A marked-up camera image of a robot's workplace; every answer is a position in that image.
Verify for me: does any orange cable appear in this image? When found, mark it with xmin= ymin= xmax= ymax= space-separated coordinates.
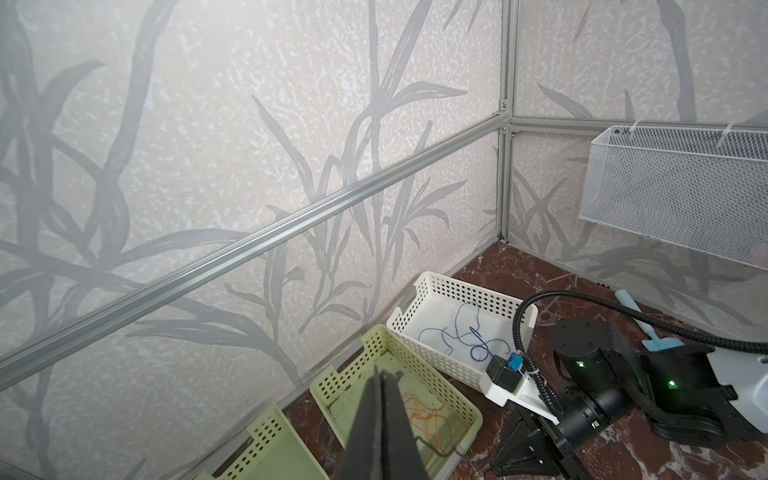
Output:
xmin=401 ymin=392 xmax=457 ymax=454

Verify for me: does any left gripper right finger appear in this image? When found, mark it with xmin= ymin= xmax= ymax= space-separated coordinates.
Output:
xmin=380 ymin=371 xmax=428 ymax=480

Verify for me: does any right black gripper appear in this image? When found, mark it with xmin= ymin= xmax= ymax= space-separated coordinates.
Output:
xmin=491 ymin=384 xmax=636 ymax=479

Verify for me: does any blue cable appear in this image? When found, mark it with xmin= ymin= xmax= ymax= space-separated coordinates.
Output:
xmin=416 ymin=299 xmax=514 ymax=364

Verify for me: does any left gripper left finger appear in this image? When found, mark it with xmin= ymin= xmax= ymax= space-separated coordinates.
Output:
xmin=334 ymin=366 xmax=382 ymax=480

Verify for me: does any light green basket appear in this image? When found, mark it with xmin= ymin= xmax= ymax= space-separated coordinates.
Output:
xmin=197 ymin=406 xmax=329 ymax=480
xmin=310 ymin=325 xmax=483 ymax=479

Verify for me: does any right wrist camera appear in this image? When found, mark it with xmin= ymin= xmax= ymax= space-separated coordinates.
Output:
xmin=478 ymin=355 xmax=559 ymax=425

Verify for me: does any white wire mesh basket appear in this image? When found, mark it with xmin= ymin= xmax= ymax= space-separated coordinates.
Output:
xmin=579 ymin=124 xmax=767 ymax=269

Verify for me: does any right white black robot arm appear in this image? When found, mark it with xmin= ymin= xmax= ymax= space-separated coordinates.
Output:
xmin=481 ymin=298 xmax=767 ymax=479

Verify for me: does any white perforated plastic basket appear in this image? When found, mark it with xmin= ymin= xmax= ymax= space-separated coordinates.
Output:
xmin=386 ymin=272 xmax=521 ymax=390

